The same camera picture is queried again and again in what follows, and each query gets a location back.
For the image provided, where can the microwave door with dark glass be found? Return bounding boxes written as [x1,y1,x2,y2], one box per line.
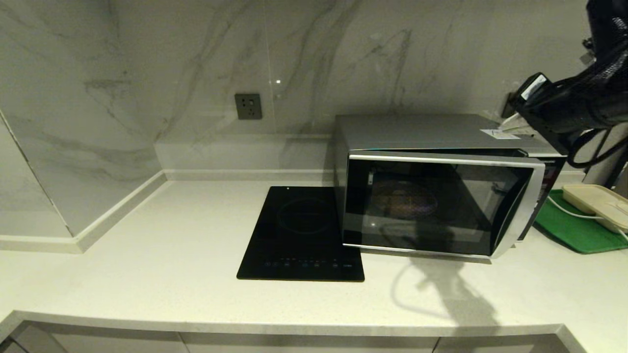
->
[341,150,546,259]

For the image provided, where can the purple plastic plate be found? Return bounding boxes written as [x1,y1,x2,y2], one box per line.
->
[371,180,438,219]

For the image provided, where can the silver Panasonic microwave oven body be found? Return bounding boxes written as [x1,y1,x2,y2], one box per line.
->
[335,114,570,246]

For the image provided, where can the white label sticker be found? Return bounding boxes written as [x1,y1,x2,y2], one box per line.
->
[480,129,521,140]

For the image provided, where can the beige lidded box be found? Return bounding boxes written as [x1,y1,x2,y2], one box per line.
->
[562,183,628,233]

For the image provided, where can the green plastic tray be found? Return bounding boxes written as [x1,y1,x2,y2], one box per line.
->
[533,189,628,254]

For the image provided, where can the grey cabinet door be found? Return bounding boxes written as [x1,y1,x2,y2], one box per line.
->
[434,335,557,353]

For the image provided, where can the black induction cooktop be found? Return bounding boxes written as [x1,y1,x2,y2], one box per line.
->
[236,186,366,282]

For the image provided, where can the grey corner cabinet panel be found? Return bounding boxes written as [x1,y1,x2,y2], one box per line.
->
[0,324,67,353]

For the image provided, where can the black braided cable sleeve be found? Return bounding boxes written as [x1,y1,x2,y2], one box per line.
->
[549,42,628,106]

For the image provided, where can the white cable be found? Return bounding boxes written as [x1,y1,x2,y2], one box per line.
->
[546,194,628,243]

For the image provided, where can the dark door frame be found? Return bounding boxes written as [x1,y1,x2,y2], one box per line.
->
[586,123,628,191]

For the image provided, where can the grey single wall socket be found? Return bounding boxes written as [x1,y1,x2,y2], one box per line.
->
[234,93,262,121]

